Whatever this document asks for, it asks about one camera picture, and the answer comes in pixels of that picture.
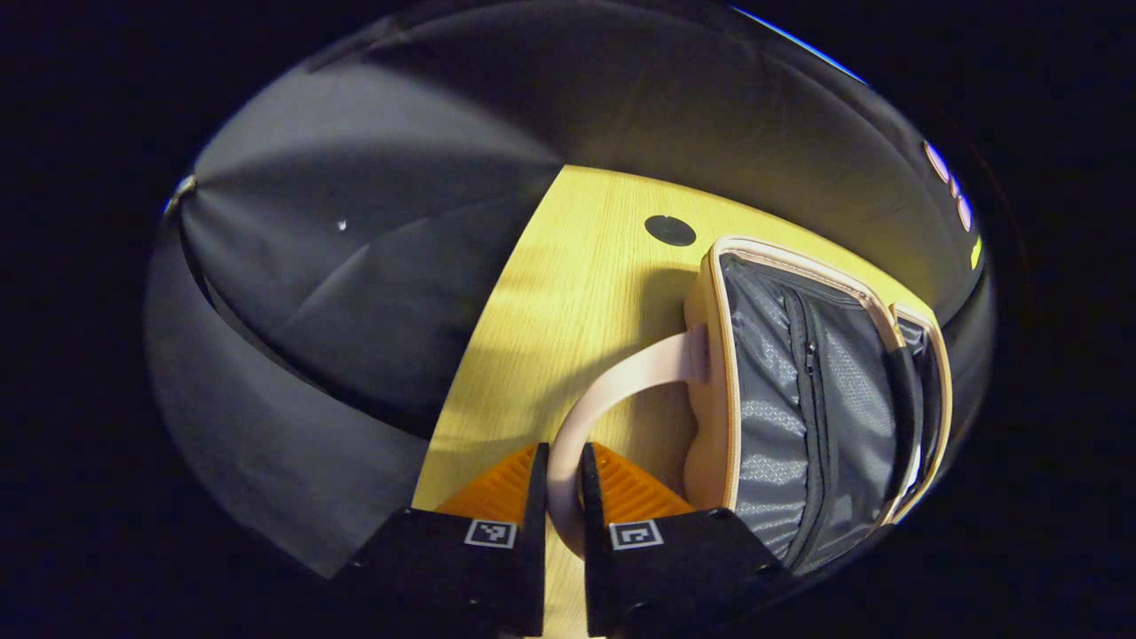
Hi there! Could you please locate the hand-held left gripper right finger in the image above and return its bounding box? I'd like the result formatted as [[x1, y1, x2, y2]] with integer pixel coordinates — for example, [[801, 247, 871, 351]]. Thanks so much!
[[580, 441, 797, 638]]

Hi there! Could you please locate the black table cable grommet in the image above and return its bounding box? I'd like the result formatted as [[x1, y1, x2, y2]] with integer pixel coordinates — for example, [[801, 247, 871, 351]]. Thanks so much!
[[644, 215, 698, 248]]

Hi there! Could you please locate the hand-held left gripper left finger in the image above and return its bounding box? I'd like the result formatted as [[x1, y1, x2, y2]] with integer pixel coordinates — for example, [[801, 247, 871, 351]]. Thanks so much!
[[333, 442, 550, 638]]

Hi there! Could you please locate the black backdrop cloth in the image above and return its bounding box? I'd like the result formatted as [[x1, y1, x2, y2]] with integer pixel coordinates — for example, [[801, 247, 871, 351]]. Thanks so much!
[[145, 4, 999, 578]]

